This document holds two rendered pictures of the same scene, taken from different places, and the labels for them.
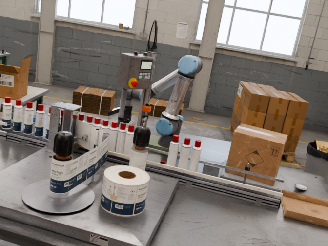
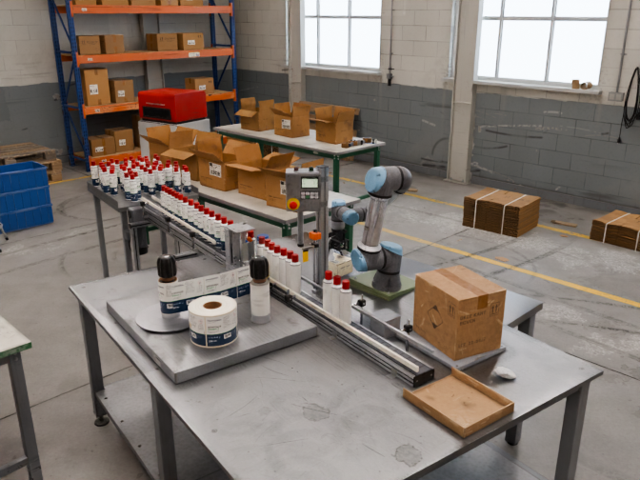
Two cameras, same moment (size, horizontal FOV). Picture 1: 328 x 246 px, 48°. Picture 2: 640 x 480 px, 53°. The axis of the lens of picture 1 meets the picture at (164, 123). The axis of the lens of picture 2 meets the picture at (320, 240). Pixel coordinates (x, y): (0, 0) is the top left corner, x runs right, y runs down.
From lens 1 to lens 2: 193 cm
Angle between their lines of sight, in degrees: 42
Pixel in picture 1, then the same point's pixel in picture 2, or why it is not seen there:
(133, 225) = (192, 354)
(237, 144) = (420, 293)
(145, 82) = (312, 203)
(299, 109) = not seen: outside the picture
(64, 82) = (488, 180)
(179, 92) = (370, 215)
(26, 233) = (121, 341)
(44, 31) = (459, 103)
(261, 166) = (442, 329)
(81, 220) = (158, 340)
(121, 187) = (191, 315)
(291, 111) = not seen: outside the picture
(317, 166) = not seen: outside the picture
